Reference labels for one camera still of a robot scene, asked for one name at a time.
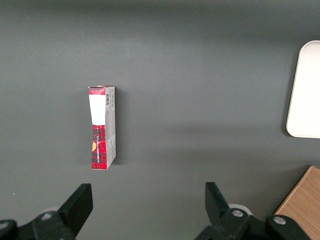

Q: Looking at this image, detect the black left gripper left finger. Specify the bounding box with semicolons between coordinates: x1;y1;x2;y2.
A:
0;183;94;240

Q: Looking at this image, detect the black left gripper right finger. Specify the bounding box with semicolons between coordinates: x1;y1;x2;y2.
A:
193;181;312;240

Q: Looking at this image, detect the oak wooden drawer cabinet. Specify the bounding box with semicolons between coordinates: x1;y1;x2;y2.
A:
274;164;320;240

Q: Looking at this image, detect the red plaid cardboard box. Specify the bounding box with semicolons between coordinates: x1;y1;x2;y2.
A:
87;84;117;171

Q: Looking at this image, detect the beige rectangular tray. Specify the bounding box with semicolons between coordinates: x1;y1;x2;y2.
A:
285;40;320;139

